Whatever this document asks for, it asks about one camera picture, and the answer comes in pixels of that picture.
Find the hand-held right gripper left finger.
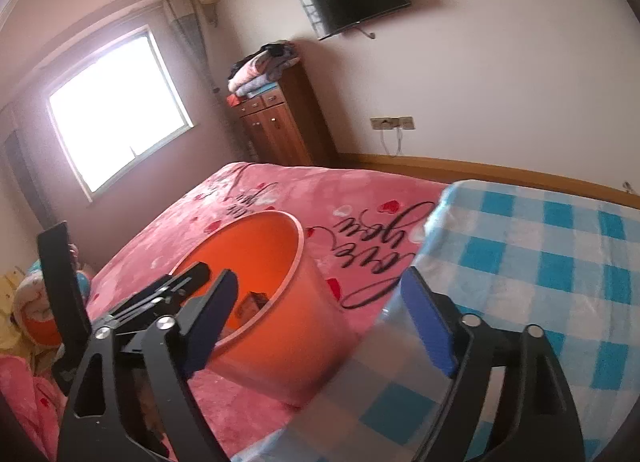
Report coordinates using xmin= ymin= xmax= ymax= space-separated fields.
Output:
xmin=57 ymin=269 xmax=240 ymax=462

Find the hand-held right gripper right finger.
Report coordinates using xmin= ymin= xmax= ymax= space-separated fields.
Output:
xmin=401 ymin=266 xmax=586 ymax=462

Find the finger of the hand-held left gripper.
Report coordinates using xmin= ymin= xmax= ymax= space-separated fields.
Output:
xmin=106 ymin=262 xmax=212 ymax=331

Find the brown packet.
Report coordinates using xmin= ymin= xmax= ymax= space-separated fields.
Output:
xmin=235 ymin=292 xmax=272 ymax=331

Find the orange plastic bucket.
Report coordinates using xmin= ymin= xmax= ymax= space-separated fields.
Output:
xmin=167 ymin=209 xmax=362 ymax=405

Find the cartoon print quilt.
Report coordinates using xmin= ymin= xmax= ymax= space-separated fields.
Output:
xmin=12 ymin=242 xmax=94 ymax=349

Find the pink printed blanket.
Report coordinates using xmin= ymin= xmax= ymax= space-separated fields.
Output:
xmin=0 ymin=161 xmax=451 ymax=462

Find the blue white checked cloth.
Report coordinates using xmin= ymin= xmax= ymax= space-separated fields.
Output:
xmin=225 ymin=179 xmax=640 ymax=462

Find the bright window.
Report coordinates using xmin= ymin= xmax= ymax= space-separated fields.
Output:
xmin=47 ymin=24 xmax=194 ymax=196

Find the brown wooden cabinet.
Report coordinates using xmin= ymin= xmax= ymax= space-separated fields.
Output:
xmin=235 ymin=62 xmax=339 ymax=168

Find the stack of folded blankets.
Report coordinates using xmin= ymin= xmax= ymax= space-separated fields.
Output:
xmin=227 ymin=41 xmax=302 ymax=98

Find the grey curtain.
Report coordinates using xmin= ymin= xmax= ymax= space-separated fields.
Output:
xmin=164 ymin=0 xmax=222 ymax=94

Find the wooden bed frame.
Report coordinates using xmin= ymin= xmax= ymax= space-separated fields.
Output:
xmin=339 ymin=152 xmax=640 ymax=209

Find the white cable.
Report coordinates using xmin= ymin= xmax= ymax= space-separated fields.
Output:
xmin=379 ymin=129 xmax=407 ymax=158

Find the wall socket strip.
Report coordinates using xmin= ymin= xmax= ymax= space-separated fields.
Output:
xmin=370 ymin=115 xmax=416 ymax=132

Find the grey wall shelf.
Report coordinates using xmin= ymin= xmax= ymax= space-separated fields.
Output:
xmin=297 ymin=0 xmax=332 ymax=41

